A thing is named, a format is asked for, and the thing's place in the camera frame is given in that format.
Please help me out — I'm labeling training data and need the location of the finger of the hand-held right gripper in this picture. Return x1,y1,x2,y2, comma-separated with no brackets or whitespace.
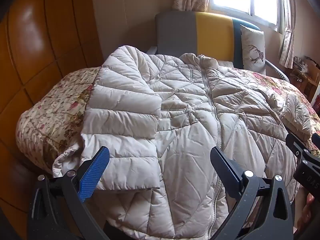
286,132,311,161
311,132,320,153

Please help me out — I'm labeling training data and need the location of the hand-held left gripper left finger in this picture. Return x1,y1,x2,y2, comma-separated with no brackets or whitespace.
27,145,111,240

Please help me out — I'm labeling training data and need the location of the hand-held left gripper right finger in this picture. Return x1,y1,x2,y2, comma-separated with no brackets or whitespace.
210,146,294,240

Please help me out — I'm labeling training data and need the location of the beige quilted down jacket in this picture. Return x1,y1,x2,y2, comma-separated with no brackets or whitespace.
52,45,313,239

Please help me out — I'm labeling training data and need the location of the person's right hand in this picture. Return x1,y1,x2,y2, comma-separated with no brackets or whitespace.
299,192,316,232

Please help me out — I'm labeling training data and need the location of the cluttered wooden shelf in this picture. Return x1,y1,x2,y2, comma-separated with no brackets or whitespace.
291,56,320,105

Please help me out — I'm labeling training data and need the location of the floral bedspread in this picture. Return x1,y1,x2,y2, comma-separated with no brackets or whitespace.
15,66,320,180

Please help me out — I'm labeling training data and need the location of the deer print pillow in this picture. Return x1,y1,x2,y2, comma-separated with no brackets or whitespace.
240,24,267,75

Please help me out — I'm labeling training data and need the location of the grey yellow teal armchair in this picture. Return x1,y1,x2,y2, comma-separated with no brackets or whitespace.
146,10,290,83

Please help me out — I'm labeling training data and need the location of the glossy wooden wardrobe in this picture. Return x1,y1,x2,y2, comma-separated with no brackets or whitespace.
0,0,105,240

